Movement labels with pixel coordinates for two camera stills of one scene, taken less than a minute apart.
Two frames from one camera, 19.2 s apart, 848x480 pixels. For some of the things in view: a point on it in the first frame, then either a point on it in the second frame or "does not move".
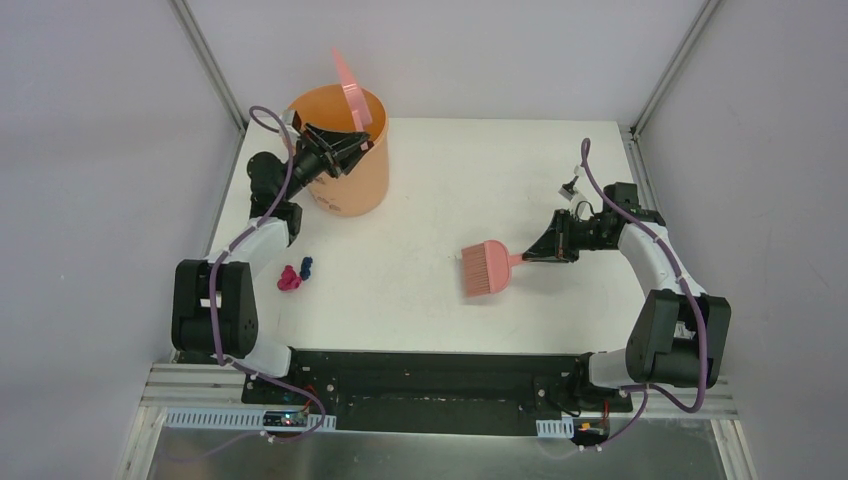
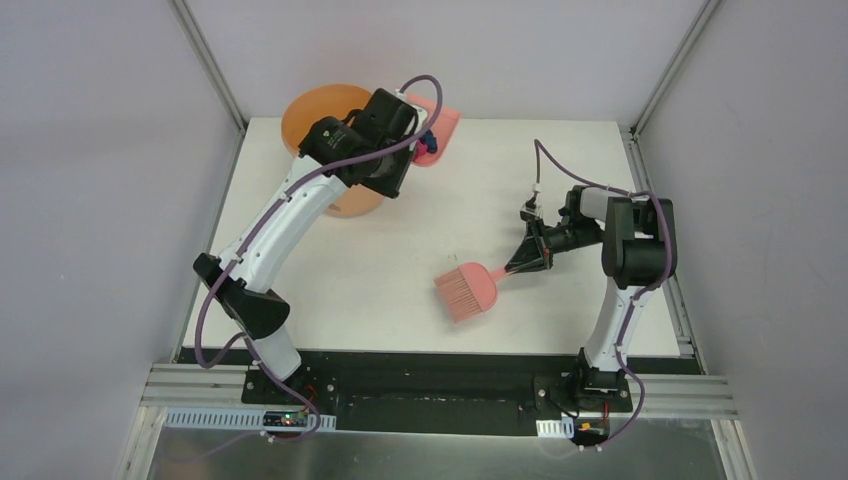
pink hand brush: (486, 267) → (468, 290)
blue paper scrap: (305, 267) → (431, 141)
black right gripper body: (571, 235) → (542, 241)
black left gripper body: (328, 151) → (411, 137)
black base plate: (494, 392) does not move
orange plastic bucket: (362, 187) does not move
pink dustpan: (360, 112) → (442, 130)
